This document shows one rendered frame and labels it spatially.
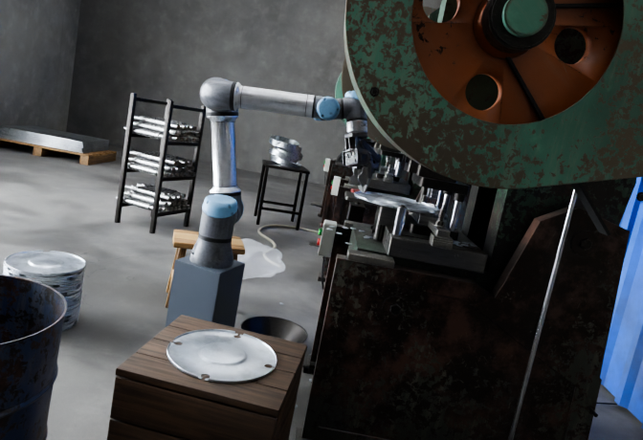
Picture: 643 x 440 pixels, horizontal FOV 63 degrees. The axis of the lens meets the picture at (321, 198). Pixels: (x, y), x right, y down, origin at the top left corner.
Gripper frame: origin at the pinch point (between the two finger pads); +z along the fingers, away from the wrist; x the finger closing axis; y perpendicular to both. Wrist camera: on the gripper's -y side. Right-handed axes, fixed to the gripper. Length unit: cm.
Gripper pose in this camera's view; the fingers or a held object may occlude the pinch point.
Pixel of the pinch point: (364, 188)
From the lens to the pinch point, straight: 189.7
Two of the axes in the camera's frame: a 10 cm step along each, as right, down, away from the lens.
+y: -6.9, -0.2, -7.3
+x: 7.3, -0.9, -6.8
